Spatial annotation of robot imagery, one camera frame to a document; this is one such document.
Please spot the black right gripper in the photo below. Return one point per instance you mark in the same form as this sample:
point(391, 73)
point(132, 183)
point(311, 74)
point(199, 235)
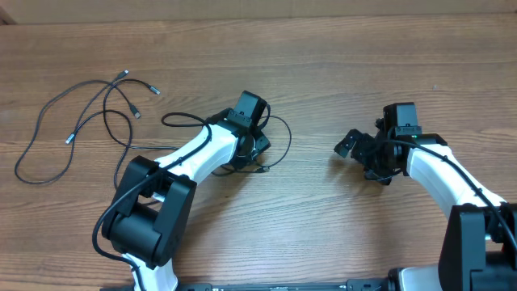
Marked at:
point(364, 146)

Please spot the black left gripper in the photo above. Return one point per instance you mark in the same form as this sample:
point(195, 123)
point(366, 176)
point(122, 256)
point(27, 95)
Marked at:
point(262, 145)

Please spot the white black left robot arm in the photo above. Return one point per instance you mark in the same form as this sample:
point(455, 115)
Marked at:
point(148, 215)

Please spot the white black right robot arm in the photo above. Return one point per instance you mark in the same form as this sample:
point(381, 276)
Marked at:
point(479, 246)

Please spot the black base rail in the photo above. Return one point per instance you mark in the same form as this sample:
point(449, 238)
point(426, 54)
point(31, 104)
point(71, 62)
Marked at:
point(282, 287)

